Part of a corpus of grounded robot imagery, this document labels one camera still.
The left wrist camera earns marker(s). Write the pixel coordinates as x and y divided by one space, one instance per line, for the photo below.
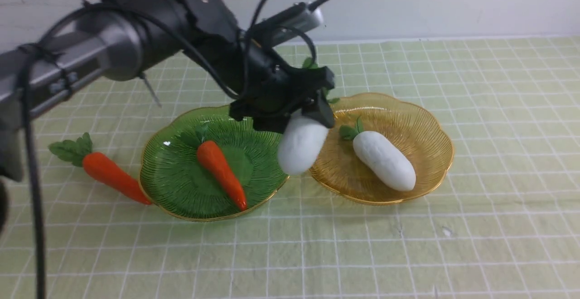
281 27

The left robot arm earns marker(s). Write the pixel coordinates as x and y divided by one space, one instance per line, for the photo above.
121 39

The amber plastic plate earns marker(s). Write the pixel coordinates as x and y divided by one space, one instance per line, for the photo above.
409 127

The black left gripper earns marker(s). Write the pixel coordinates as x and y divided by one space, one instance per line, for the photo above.
273 88

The green checkered tablecloth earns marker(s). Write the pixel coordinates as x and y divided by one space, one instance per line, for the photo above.
504 224

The orange toy carrot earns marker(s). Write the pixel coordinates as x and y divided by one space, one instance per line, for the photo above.
98 166
211 157

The white toy radish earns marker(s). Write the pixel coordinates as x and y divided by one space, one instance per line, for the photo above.
385 160
301 142

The green plastic plate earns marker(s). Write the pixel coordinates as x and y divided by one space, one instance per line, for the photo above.
173 179

